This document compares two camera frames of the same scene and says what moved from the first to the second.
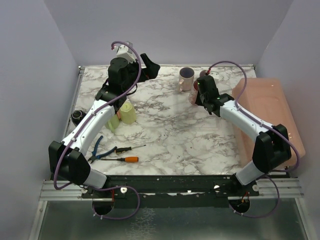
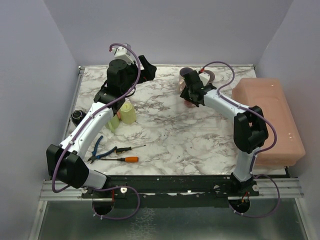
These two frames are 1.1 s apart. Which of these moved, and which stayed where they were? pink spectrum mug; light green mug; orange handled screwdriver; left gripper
Moved: pink spectrum mug
Stayed: left gripper; light green mug; orange handled screwdriver
